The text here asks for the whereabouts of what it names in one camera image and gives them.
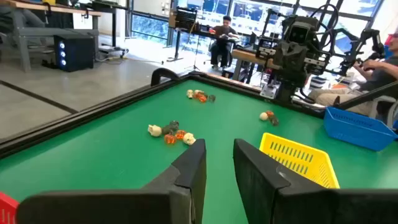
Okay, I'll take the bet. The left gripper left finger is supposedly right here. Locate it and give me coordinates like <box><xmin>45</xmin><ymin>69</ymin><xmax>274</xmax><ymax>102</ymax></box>
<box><xmin>17</xmin><ymin>139</ymin><xmax>207</xmax><ymax>224</ymax></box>

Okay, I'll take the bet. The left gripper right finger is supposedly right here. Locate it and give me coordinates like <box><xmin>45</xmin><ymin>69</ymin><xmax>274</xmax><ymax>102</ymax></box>
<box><xmin>233</xmin><ymin>138</ymin><xmax>398</xmax><ymax>224</ymax></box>

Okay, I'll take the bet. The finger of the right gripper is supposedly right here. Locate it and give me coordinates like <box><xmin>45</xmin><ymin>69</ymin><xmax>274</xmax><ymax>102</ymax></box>
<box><xmin>272</xmin><ymin>42</ymin><xmax>308</xmax><ymax>88</ymax></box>
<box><xmin>317</xmin><ymin>55</ymin><xmax>333</xmax><ymax>80</ymax></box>

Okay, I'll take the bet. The wooden top table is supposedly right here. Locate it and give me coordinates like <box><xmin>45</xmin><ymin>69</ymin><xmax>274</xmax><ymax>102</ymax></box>
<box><xmin>231</xmin><ymin>49</ymin><xmax>280</xmax><ymax>82</ymax></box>

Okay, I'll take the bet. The yellow plastic basket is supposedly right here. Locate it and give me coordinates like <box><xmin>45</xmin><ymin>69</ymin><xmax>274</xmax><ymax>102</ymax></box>
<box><xmin>259</xmin><ymin>132</ymin><xmax>341</xmax><ymax>189</ymax></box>

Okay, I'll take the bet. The person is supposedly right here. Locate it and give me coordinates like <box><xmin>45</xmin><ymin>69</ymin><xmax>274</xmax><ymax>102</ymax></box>
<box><xmin>307</xmin><ymin>29</ymin><xmax>398</xmax><ymax>118</ymax></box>
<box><xmin>208</xmin><ymin>15</ymin><xmax>240</xmax><ymax>71</ymax></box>

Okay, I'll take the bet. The blue plastic basket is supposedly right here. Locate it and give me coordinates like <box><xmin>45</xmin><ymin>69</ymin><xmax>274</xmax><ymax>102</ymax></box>
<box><xmin>323</xmin><ymin>106</ymin><xmax>398</xmax><ymax>152</ymax></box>

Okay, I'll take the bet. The black equipment box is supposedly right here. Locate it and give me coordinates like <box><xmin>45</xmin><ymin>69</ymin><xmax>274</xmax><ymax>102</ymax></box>
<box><xmin>169</xmin><ymin>6</ymin><xmax>198</xmax><ymax>32</ymax></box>

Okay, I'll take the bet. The black computer tower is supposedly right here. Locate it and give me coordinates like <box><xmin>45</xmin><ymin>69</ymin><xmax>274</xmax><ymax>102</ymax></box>
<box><xmin>53</xmin><ymin>33</ymin><xmax>96</xmax><ymax>73</ymax></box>

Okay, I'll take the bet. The red plastic basket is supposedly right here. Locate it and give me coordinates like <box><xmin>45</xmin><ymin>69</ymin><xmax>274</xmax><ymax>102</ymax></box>
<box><xmin>0</xmin><ymin>191</ymin><xmax>20</xmax><ymax>224</ymax></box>

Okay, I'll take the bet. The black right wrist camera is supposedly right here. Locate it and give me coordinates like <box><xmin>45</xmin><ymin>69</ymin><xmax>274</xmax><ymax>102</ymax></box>
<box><xmin>284</xmin><ymin>17</ymin><xmax>320</xmax><ymax>44</ymax></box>

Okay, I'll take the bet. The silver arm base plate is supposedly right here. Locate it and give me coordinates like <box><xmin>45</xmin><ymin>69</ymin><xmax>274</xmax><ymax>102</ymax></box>
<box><xmin>259</xmin><ymin>83</ymin><xmax>280</xmax><ymax>100</ymax></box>

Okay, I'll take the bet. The black frame strut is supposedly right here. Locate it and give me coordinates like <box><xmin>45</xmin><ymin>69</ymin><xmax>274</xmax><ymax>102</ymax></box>
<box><xmin>337</xmin><ymin>81</ymin><xmax>398</xmax><ymax>110</ymax></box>

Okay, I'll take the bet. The black cable loop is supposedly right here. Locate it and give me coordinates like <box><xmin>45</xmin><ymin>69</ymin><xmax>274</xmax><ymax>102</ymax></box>
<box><xmin>150</xmin><ymin>67</ymin><xmax>180</xmax><ymax>87</ymax></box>

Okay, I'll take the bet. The black table edge frame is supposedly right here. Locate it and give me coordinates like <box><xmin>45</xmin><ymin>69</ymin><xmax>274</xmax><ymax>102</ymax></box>
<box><xmin>0</xmin><ymin>70</ymin><xmax>327</xmax><ymax>159</ymax></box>

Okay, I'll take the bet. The grey frame wooden desk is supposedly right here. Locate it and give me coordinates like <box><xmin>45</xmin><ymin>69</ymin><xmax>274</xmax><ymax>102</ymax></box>
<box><xmin>0</xmin><ymin>0</ymin><xmax>103</xmax><ymax>73</ymax></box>

